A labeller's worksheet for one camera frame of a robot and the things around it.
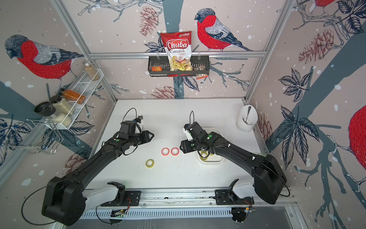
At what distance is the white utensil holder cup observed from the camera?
3.09 feet

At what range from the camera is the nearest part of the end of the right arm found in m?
0.58

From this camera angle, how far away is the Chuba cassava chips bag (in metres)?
0.81

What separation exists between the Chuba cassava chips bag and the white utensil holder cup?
0.46 meters
